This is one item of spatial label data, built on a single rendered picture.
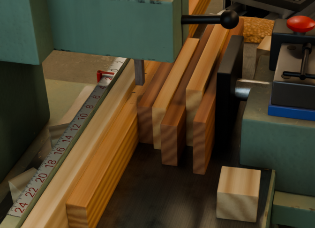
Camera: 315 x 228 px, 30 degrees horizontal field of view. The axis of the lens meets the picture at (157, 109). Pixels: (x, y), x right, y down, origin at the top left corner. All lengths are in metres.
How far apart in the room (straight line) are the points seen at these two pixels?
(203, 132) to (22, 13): 0.21
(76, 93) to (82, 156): 0.39
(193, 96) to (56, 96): 0.38
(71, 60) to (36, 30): 2.14
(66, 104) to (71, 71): 1.73
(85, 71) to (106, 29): 2.03
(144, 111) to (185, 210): 0.12
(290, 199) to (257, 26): 0.32
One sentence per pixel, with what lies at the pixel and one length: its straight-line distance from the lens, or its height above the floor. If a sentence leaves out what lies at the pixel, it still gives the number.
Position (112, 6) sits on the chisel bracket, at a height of 1.06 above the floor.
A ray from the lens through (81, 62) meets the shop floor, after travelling 2.72.
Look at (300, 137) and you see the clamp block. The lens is 0.61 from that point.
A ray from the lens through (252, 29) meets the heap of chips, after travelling 0.88.
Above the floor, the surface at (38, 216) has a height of 0.95.
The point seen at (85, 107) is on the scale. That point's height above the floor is 0.96.
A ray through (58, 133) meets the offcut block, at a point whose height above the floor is 0.84.
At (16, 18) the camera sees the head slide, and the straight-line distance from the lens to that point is 0.61.
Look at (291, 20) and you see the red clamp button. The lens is 0.65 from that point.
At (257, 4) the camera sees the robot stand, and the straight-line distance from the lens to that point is 1.30.
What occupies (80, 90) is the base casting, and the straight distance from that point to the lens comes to 0.96.
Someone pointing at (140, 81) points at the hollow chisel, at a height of 0.96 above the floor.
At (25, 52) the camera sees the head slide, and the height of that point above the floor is 1.01.
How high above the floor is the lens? 1.30
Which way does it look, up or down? 34 degrees down
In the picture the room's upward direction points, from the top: 2 degrees counter-clockwise
